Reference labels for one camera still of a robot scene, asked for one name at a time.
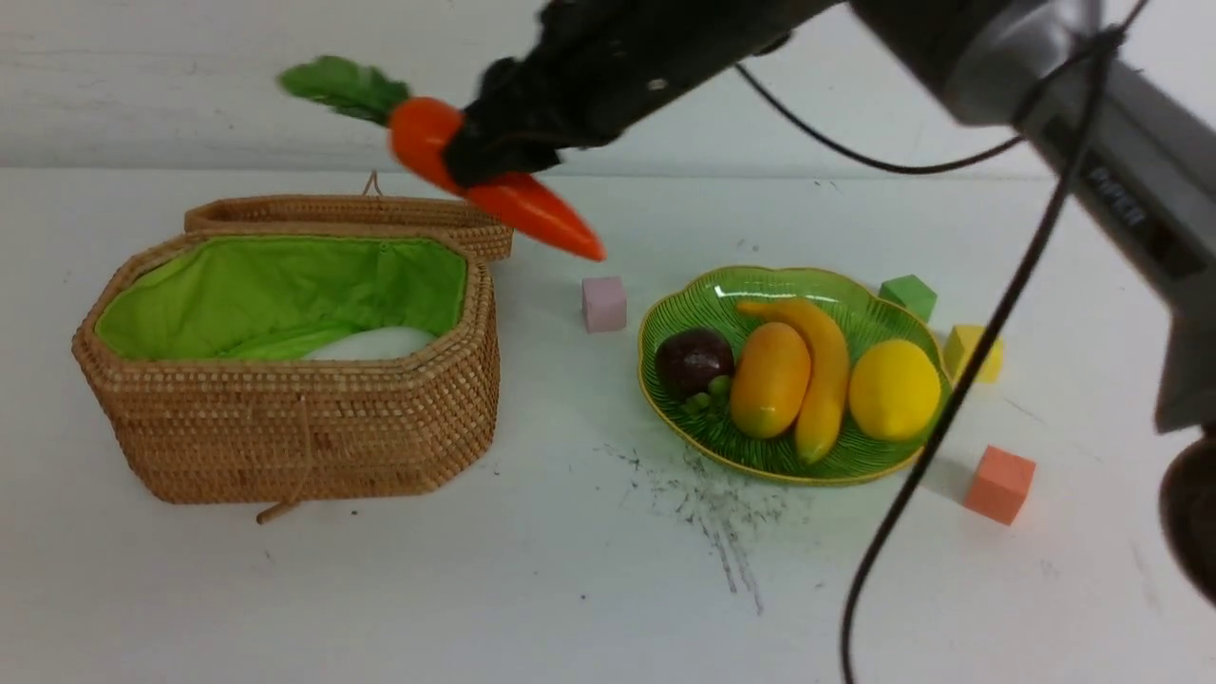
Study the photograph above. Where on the woven wicker basket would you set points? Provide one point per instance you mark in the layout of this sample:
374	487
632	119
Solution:
194	348

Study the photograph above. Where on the yellow toy lemon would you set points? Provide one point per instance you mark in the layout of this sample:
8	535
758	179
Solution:
894	391

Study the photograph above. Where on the yellow toy banana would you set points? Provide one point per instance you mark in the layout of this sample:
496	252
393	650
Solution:
817	428

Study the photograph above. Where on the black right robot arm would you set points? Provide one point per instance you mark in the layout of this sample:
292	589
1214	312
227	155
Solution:
1138	162

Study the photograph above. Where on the pink foam cube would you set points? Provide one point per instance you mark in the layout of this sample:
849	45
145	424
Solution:
604	304

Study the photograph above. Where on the purple toy mangosteen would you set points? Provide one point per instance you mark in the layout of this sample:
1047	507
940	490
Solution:
696	367

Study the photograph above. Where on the white toy radish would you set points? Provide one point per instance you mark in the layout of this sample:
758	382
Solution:
372	345

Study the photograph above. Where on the orange toy carrot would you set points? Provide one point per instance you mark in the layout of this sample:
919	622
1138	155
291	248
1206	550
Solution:
419	128

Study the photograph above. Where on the yellow foam cube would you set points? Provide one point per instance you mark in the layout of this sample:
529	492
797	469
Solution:
961	344

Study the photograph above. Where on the green leaf-shaped glass plate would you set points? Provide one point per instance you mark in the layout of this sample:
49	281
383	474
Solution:
708	301

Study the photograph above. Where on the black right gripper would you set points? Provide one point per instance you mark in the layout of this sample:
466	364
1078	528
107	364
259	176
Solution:
600	67

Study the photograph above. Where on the green foam cube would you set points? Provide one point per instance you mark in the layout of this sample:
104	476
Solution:
909	292

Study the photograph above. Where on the orange yellow toy mango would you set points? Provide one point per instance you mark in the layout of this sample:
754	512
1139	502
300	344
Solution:
770	381

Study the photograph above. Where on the orange foam cube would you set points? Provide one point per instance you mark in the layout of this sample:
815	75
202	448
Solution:
1000	486

